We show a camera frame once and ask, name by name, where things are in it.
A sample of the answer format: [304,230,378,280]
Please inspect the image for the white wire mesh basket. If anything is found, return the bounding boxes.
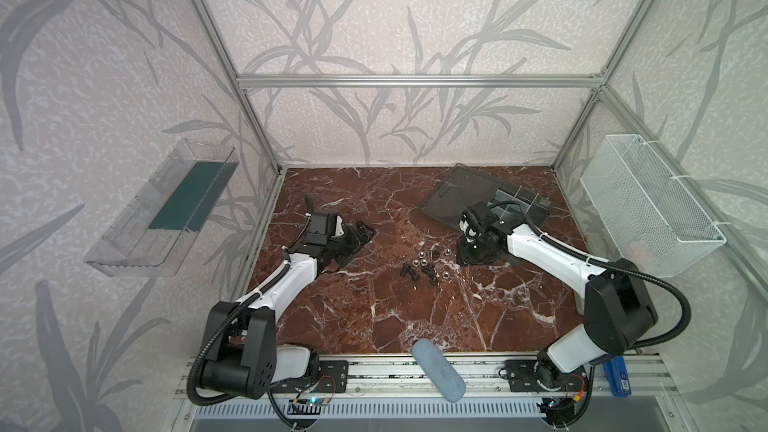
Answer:
[581,134,727,278]

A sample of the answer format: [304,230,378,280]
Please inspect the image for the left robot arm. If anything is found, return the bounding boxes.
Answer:
[186,212,375,406]

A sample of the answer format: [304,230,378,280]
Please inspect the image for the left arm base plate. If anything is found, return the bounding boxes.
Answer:
[271,359,350,394]

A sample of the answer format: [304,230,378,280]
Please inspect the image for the clear plastic wall tray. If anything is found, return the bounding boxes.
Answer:
[84,139,239,278]

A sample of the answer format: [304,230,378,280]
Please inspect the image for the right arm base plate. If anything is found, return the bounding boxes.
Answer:
[499,358,588,393]

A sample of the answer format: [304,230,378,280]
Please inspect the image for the grey plastic organizer box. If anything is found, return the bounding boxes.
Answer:
[419,164,554,230]

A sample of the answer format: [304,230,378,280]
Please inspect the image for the blue box cutter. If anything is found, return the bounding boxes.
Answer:
[603,356,632,398]

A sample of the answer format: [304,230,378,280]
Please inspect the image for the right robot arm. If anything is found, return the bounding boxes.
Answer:
[457,201,692,377]

